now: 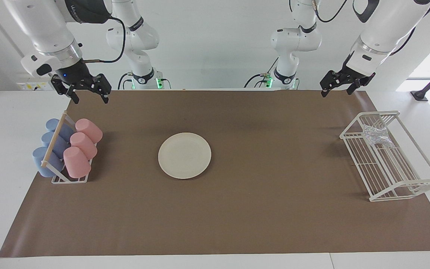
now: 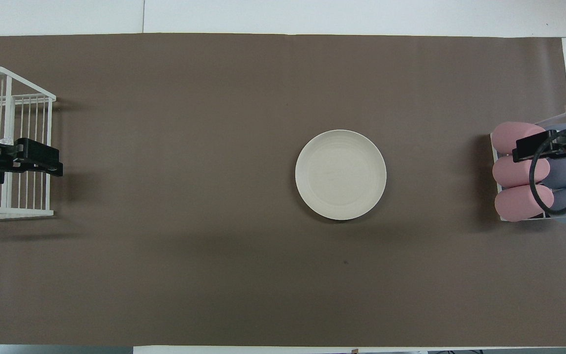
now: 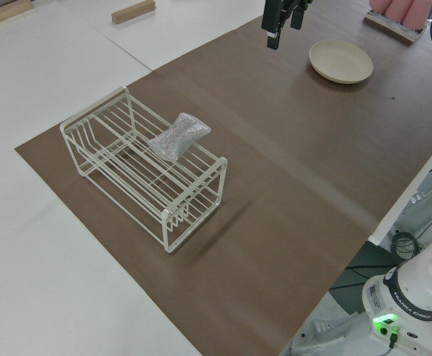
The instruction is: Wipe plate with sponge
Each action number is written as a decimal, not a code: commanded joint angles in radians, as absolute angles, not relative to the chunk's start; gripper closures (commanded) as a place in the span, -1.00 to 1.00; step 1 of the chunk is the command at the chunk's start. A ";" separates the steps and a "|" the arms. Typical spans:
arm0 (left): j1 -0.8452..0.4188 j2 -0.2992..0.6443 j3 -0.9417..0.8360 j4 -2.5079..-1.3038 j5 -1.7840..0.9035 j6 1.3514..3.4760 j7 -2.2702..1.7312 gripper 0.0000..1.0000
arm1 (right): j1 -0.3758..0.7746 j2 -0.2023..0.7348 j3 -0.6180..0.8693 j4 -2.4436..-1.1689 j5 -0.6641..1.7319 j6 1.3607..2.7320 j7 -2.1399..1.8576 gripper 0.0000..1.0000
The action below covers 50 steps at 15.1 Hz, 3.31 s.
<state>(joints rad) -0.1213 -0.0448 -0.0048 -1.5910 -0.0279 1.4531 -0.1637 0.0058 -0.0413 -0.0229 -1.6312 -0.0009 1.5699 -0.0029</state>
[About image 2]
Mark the cream round plate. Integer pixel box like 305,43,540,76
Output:
295,129,388,221

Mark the pink plastic cup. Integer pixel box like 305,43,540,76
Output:
491,121,549,154
492,154,550,188
494,184,555,222

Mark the brown table mat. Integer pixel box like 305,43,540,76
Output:
0,33,566,347

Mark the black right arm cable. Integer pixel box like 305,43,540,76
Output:
530,129,566,216

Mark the white wire dish rack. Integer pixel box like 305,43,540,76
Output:
0,65,57,220

